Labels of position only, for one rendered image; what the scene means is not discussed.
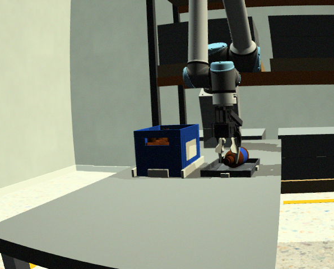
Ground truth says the dark blue crate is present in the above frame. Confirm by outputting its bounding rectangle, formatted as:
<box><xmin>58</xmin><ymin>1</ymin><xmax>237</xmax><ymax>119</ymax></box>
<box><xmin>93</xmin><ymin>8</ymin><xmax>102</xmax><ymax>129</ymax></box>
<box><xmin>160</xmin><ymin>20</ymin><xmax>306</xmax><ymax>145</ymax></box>
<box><xmin>133</xmin><ymin>124</ymin><xmax>200</xmax><ymax>177</ymax></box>

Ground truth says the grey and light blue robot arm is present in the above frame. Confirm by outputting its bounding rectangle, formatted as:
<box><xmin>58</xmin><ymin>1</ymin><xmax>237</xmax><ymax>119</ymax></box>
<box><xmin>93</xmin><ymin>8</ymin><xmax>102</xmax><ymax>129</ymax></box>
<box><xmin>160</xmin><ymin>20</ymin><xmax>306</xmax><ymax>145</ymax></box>
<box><xmin>183</xmin><ymin>0</ymin><xmax>261</xmax><ymax>106</ymax></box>

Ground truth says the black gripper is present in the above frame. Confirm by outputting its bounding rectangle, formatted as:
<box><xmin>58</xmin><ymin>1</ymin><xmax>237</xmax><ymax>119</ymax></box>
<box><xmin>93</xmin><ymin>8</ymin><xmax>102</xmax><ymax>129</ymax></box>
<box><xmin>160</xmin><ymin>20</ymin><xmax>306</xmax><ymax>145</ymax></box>
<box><xmin>212</xmin><ymin>105</ymin><xmax>242</xmax><ymax>164</ymax></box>

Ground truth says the cream flat bar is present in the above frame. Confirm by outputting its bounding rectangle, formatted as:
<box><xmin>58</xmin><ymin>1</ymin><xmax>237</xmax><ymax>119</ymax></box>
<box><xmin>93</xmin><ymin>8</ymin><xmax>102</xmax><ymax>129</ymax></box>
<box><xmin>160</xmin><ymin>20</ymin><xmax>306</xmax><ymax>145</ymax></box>
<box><xmin>132</xmin><ymin>156</ymin><xmax>258</xmax><ymax>178</ymax></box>

